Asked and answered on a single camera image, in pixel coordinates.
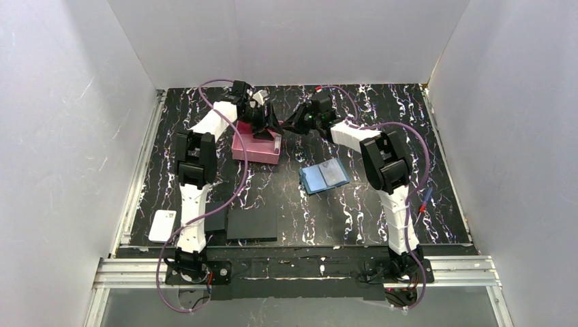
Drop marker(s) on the pink plastic tray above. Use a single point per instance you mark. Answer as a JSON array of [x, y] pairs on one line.
[[258, 151]]

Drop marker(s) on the aluminium front rail frame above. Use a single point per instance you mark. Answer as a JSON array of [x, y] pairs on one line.
[[315, 290]]

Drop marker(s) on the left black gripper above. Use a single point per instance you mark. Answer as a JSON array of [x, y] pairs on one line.
[[262, 120]]

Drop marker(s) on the aluminium left side rail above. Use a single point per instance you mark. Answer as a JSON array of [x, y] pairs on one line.
[[122, 236]]

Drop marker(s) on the white rectangular device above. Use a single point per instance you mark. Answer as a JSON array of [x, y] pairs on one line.
[[162, 226]]

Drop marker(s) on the blue leather card holder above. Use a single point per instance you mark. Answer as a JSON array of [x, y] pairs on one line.
[[323, 176]]

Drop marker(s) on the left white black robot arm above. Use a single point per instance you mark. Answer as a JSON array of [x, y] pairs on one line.
[[196, 162]]

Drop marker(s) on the small black flat plate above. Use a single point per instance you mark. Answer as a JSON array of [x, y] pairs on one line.
[[217, 222]]

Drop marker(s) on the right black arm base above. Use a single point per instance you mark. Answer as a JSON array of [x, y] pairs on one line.
[[386, 271]]

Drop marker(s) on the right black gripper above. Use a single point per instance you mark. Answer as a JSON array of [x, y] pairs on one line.
[[301, 121]]

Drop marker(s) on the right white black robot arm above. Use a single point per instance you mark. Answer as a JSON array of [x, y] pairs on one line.
[[387, 165]]

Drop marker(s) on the large black flat plate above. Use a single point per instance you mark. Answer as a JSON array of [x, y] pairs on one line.
[[252, 224]]

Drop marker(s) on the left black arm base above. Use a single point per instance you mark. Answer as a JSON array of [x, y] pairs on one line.
[[198, 273]]

